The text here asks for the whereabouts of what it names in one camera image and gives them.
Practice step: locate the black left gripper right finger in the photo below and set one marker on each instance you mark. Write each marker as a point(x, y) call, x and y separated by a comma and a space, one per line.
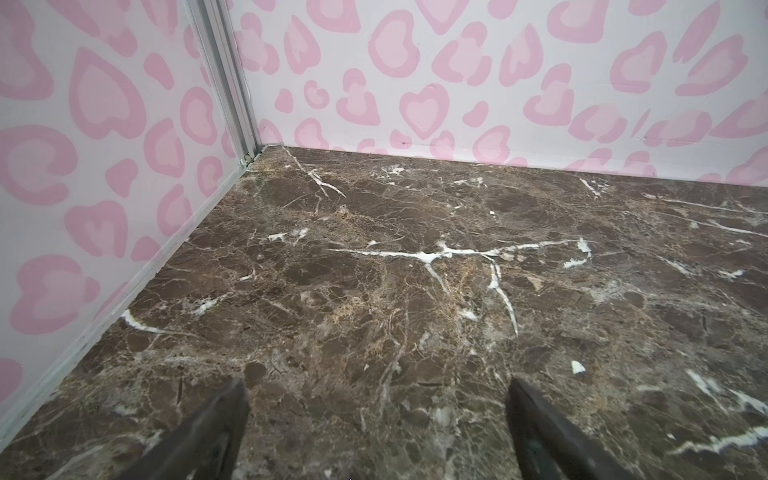
point(548, 446)

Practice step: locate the aluminium corner frame post left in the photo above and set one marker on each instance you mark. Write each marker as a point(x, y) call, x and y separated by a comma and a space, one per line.
point(214, 29)

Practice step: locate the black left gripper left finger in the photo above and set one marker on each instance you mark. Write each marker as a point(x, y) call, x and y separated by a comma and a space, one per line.
point(204, 446)

